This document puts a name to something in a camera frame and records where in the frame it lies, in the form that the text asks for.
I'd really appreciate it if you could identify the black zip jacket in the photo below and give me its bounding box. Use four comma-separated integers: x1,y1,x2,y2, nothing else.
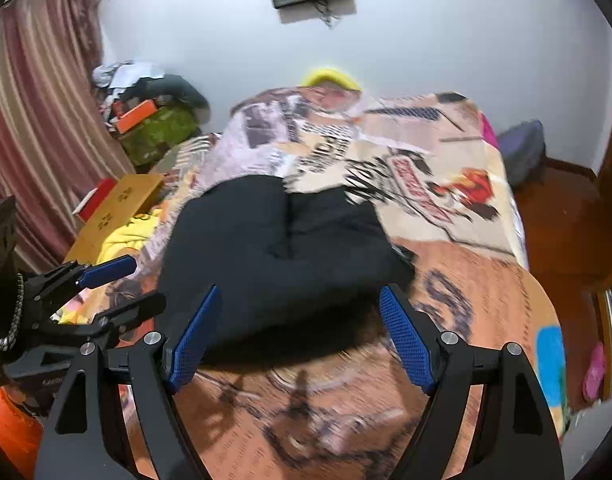
155,176,416,366

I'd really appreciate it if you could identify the orange sleeve forearm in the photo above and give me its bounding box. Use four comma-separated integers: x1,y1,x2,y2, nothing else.
0,388,44,479

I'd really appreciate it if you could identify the brown cardboard box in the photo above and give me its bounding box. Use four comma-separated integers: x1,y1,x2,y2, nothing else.
64,174,164,263

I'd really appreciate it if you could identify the red flat box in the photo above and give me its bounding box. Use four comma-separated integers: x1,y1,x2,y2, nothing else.
72,178,117,222

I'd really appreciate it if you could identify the yellow garment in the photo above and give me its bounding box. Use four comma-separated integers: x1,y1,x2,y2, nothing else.
96,208,162,264

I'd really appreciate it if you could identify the newspaper print bed blanket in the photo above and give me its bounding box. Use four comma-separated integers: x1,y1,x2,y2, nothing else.
60,84,572,480

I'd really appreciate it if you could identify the striped red curtain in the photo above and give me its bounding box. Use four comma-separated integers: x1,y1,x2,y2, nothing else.
0,0,134,272

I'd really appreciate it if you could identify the orange box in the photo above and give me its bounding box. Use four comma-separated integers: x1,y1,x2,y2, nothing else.
115,100,157,134

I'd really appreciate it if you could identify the pink slipper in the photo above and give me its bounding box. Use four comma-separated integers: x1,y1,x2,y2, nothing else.
582,342,606,403

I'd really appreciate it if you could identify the green patterned box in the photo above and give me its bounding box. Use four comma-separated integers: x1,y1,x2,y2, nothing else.
118,106,198,167

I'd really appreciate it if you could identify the white crumpled cloth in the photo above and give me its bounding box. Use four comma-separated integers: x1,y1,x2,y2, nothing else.
91,61,165,89

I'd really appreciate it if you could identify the dark green garment pile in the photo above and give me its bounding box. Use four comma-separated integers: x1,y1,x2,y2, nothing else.
120,74,210,122

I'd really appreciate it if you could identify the purple grey bag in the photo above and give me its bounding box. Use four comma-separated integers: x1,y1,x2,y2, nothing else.
497,119,546,188

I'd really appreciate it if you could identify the yellow pillow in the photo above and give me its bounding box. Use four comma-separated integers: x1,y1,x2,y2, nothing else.
302,67,361,91

